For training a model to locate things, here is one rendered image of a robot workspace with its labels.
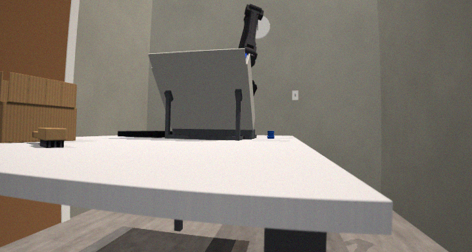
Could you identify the grey slanted cover panel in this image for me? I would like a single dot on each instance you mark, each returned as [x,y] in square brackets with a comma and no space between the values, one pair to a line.
[203,85]

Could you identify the blue round plug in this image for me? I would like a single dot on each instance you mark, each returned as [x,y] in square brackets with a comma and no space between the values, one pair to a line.
[270,135]

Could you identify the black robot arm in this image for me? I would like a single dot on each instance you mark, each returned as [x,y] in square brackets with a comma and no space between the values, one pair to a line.
[252,15]

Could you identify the brown cardboard box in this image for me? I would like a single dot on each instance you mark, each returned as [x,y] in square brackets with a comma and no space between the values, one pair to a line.
[34,103]

